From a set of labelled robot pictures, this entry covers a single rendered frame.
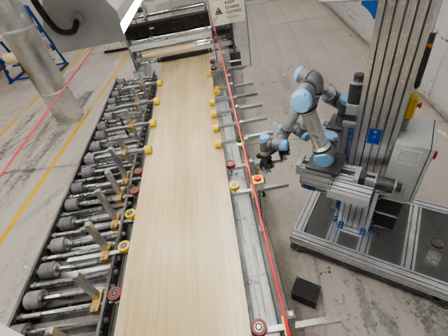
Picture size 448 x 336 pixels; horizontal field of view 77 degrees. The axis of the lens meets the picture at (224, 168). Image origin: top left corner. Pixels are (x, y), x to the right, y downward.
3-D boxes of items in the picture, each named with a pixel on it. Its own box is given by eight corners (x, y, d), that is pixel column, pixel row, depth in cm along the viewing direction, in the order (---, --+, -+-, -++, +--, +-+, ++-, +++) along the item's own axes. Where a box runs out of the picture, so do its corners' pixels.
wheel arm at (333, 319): (339, 317, 146) (339, 313, 143) (341, 323, 144) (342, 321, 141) (255, 330, 148) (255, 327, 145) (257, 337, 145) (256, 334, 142)
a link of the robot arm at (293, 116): (305, 69, 167) (277, 129, 204) (300, 78, 160) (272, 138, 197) (323, 77, 166) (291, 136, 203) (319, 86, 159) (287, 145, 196)
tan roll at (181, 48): (231, 41, 423) (229, 33, 415) (231, 44, 414) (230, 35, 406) (137, 59, 427) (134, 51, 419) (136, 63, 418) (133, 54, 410)
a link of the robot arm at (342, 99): (345, 117, 216) (348, 102, 207) (332, 111, 225) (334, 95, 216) (357, 111, 219) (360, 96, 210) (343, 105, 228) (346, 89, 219)
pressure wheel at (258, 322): (261, 346, 143) (260, 339, 135) (249, 335, 148) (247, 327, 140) (271, 333, 147) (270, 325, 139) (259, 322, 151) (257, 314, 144)
